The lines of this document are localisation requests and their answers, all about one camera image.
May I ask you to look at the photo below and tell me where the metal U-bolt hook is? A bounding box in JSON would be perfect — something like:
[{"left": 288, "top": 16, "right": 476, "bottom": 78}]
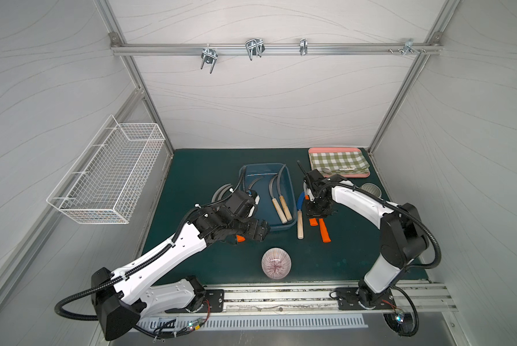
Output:
[{"left": 245, "top": 38, "right": 265, "bottom": 61}]

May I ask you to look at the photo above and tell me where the white wire basket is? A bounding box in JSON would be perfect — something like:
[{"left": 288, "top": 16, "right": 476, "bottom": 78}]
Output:
[{"left": 46, "top": 115, "right": 166, "bottom": 225}]

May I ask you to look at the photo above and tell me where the metal clamp hook left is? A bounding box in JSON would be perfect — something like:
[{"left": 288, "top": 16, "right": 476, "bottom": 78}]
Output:
[{"left": 200, "top": 47, "right": 218, "bottom": 74}]

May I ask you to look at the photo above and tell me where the blue plastic storage box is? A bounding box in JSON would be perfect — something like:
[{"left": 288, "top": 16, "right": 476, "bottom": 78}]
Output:
[{"left": 239, "top": 163, "right": 297, "bottom": 232}]

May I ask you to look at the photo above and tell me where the small metal ring hook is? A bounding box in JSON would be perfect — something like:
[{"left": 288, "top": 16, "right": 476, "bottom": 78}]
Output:
[{"left": 300, "top": 38, "right": 308, "bottom": 56}]

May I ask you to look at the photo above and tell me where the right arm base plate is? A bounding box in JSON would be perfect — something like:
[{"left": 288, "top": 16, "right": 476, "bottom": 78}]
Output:
[{"left": 329, "top": 287, "right": 396, "bottom": 311}]

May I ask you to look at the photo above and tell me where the metal bracket hook right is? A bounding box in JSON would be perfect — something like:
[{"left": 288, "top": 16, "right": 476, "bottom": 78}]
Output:
[{"left": 388, "top": 39, "right": 426, "bottom": 56}]

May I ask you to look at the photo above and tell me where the aluminium crossbar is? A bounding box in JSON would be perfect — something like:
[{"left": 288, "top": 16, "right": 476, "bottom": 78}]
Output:
[{"left": 111, "top": 42, "right": 443, "bottom": 56}]

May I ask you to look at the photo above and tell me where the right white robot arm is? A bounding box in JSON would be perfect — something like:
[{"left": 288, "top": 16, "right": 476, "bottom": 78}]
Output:
[{"left": 297, "top": 163, "right": 442, "bottom": 310}]

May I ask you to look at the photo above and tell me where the aluminium front rail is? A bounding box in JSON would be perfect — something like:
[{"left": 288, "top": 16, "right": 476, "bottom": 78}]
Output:
[{"left": 145, "top": 280, "right": 457, "bottom": 316}]

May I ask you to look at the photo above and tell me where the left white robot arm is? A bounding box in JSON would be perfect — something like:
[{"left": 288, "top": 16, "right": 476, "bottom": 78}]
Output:
[{"left": 54, "top": 168, "right": 270, "bottom": 341}]

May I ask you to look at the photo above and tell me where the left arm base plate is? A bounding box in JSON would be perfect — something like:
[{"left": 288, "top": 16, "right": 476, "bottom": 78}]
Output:
[{"left": 166, "top": 289, "right": 225, "bottom": 314}]

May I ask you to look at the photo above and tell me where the striped ceramic mug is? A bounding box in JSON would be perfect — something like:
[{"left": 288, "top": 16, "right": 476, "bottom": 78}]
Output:
[{"left": 360, "top": 183, "right": 382, "bottom": 198}]

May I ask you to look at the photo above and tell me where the green checkered cloth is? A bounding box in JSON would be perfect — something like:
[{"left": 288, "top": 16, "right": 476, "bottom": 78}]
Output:
[{"left": 309, "top": 151, "right": 370, "bottom": 175}]

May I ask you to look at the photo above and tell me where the pink tray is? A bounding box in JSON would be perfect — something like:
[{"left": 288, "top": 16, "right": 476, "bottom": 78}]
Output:
[{"left": 308, "top": 147, "right": 370, "bottom": 178}]

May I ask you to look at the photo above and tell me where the purple striped bowl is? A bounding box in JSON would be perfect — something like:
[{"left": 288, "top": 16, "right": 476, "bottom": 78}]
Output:
[{"left": 261, "top": 247, "right": 292, "bottom": 280}]

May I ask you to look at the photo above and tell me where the slotted cable duct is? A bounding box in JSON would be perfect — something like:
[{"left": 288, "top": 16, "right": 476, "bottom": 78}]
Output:
[{"left": 138, "top": 314, "right": 368, "bottom": 332}]

